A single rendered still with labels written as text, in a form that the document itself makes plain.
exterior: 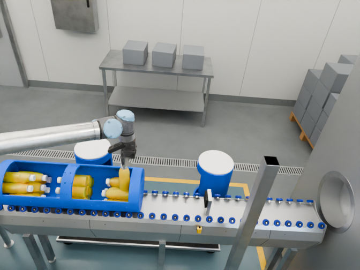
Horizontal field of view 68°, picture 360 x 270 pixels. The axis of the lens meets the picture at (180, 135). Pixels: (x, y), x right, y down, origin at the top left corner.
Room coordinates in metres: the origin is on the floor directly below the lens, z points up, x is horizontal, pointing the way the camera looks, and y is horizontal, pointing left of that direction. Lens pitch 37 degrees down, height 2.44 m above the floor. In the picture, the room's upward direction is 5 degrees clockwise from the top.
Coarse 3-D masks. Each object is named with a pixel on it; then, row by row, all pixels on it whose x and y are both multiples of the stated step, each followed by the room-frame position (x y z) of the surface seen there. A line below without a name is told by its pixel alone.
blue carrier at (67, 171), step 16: (16, 160) 1.22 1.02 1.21; (0, 176) 1.07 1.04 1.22; (48, 176) 1.27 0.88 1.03; (64, 176) 1.11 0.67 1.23; (96, 176) 1.29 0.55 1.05; (112, 176) 1.30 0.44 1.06; (144, 176) 1.30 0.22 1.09; (0, 192) 1.01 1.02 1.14; (64, 192) 1.04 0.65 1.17; (96, 192) 1.22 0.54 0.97; (80, 208) 1.03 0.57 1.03; (96, 208) 1.03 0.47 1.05; (112, 208) 1.03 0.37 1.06; (128, 208) 1.03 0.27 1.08
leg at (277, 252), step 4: (276, 248) 1.29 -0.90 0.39; (280, 248) 1.27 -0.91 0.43; (272, 252) 1.31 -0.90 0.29; (276, 252) 1.27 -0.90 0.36; (280, 252) 1.27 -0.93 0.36; (272, 256) 1.29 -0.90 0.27; (276, 256) 1.27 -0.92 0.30; (268, 260) 1.31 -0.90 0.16; (272, 260) 1.27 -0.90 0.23; (276, 260) 1.27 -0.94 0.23; (268, 264) 1.28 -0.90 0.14; (272, 264) 1.27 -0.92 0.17; (264, 268) 1.31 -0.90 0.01; (268, 268) 1.27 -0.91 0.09; (272, 268) 1.27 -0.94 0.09
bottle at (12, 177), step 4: (8, 172) 1.15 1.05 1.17; (12, 172) 1.15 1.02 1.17; (16, 172) 1.15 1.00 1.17; (20, 172) 1.16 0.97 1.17; (24, 172) 1.16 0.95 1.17; (4, 176) 1.12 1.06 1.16; (8, 176) 1.12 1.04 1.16; (12, 176) 1.13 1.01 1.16; (16, 176) 1.13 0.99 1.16; (20, 176) 1.13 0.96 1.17; (24, 176) 1.13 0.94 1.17; (28, 176) 1.14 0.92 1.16; (4, 180) 1.11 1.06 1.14; (8, 180) 1.11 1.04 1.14; (12, 180) 1.11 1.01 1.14; (16, 180) 1.11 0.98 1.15; (20, 180) 1.12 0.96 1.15; (24, 180) 1.12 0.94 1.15; (28, 180) 1.13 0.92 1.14
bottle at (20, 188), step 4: (4, 184) 1.08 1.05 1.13; (8, 184) 1.09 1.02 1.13; (12, 184) 1.09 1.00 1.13; (16, 184) 1.09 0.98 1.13; (20, 184) 1.09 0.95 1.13; (24, 184) 1.10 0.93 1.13; (4, 188) 1.06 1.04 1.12; (8, 188) 1.07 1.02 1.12; (12, 188) 1.07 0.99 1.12; (16, 188) 1.07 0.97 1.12; (20, 188) 1.07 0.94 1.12; (24, 188) 1.08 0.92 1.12; (4, 192) 1.06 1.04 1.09; (8, 192) 1.06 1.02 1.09; (12, 192) 1.06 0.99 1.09; (16, 192) 1.06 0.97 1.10; (20, 192) 1.06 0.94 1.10; (24, 192) 1.07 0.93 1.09
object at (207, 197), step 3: (207, 189) 1.24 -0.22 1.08; (210, 189) 1.25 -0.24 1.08; (207, 192) 1.22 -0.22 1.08; (210, 192) 1.22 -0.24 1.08; (204, 195) 1.23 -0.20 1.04; (207, 195) 1.20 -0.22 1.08; (210, 195) 1.19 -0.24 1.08; (204, 198) 1.21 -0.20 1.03; (207, 198) 1.17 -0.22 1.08; (210, 198) 1.17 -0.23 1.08; (204, 201) 1.19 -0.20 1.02; (207, 201) 1.15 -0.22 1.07; (210, 201) 1.15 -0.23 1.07; (204, 204) 1.17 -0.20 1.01; (207, 204) 1.15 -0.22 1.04; (210, 204) 1.15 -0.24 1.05; (207, 207) 1.15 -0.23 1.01; (210, 207) 1.15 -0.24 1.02; (207, 210) 1.15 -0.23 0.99; (207, 213) 1.15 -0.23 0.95
